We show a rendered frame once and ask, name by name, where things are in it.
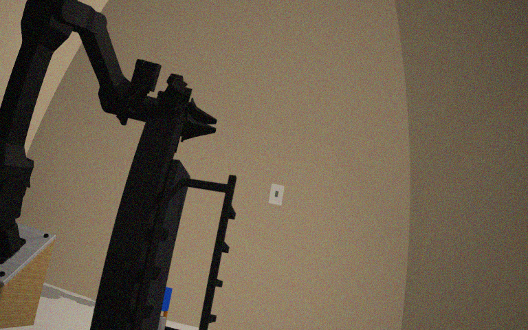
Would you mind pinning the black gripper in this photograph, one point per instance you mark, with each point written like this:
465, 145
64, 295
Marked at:
193, 121

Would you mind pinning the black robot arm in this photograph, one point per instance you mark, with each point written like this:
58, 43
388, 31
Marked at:
46, 25

